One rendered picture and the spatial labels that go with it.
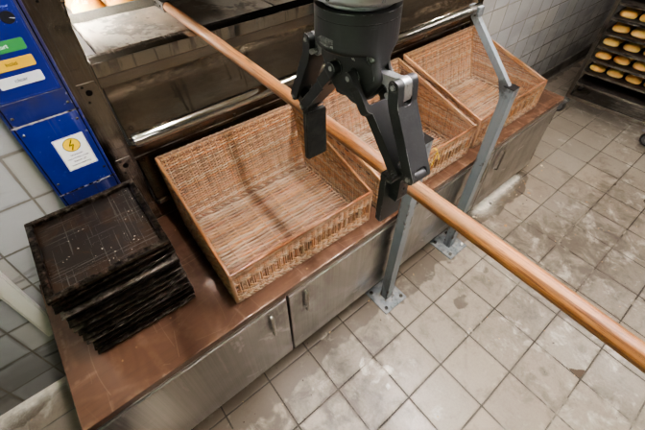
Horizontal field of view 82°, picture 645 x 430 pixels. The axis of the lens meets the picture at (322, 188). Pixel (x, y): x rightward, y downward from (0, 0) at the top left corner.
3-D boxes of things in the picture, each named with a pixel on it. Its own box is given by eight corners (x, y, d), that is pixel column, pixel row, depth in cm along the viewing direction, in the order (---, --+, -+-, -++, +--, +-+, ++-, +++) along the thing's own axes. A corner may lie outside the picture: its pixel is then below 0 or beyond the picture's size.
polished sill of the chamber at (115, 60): (90, 70, 102) (83, 57, 99) (476, -41, 181) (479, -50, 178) (97, 79, 98) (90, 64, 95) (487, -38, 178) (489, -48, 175)
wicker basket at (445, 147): (302, 149, 166) (299, 95, 146) (390, 107, 190) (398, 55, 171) (378, 213, 139) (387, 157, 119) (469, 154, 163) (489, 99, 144)
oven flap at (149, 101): (130, 144, 114) (97, 80, 104) (474, 9, 193) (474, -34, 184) (133, 146, 110) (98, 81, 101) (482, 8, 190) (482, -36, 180)
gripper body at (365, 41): (292, -9, 32) (298, 88, 38) (357, 20, 27) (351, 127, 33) (358, -25, 35) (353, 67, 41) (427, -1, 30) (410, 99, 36)
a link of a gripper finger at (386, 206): (402, 160, 38) (407, 163, 37) (394, 206, 43) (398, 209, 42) (381, 172, 37) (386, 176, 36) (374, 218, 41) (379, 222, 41)
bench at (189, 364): (109, 348, 160) (35, 277, 119) (453, 135, 268) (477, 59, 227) (158, 474, 130) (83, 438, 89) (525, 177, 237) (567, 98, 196)
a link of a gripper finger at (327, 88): (336, 73, 35) (329, 59, 35) (297, 114, 45) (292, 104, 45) (368, 61, 36) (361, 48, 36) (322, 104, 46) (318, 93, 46)
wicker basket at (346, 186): (174, 212, 139) (150, 156, 120) (297, 154, 163) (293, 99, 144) (236, 307, 112) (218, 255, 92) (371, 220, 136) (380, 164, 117)
